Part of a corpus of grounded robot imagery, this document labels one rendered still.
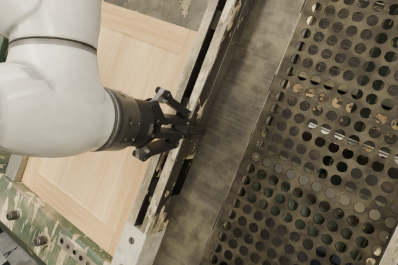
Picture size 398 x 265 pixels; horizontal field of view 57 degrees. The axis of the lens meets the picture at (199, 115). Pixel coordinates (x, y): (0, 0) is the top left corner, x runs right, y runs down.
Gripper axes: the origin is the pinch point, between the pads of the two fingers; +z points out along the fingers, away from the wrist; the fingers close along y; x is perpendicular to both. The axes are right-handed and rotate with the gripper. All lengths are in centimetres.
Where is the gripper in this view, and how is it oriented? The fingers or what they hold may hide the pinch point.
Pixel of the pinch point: (191, 128)
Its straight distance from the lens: 72.5
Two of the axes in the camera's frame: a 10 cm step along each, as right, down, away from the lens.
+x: -7.9, -3.7, 4.9
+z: 5.0, 0.8, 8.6
